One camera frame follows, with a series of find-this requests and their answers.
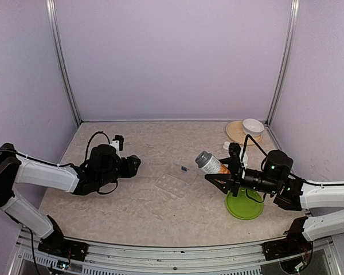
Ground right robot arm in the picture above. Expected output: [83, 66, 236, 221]
[205, 150, 344, 254]

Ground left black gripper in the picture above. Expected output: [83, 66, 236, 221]
[97, 156, 140, 187]

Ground front aluminium rail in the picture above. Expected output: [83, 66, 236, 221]
[5, 229, 343, 274]

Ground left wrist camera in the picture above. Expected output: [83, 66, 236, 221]
[110, 135, 124, 157]

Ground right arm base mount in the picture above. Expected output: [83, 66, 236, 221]
[262, 217, 313, 261]

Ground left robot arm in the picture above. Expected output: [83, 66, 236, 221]
[0, 142, 141, 255]

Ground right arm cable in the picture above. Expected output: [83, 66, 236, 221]
[240, 133, 344, 204]

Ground white bowl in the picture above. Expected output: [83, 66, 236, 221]
[242, 119, 265, 137]

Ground green plate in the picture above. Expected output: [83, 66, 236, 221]
[225, 188, 263, 221]

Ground small white pill bottle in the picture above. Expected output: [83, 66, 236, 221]
[222, 142, 230, 154]

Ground right aluminium frame post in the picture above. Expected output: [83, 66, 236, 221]
[265, 0, 300, 128]

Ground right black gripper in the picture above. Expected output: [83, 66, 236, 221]
[206, 156, 280, 197]

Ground orange pill bottle grey cap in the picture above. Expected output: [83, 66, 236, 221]
[195, 151, 230, 174]

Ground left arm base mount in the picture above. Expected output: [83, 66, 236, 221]
[38, 215, 89, 262]

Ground round wooden plate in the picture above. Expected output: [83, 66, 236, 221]
[226, 121, 263, 146]

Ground aluminium frame post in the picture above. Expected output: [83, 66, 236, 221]
[45, 0, 83, 128]
[265, 0, 300, 128]

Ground left aluminium frame post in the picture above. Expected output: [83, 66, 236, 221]
[45, 0, 83, 128]

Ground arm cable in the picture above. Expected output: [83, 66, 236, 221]
[240, 133, 344, 204]
[0, 131, 118, 195]

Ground clear plastic pill organizer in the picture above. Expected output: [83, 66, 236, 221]
[155, 163, 197, 198]

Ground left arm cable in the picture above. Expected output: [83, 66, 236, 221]
[0, 131, 118, 195]

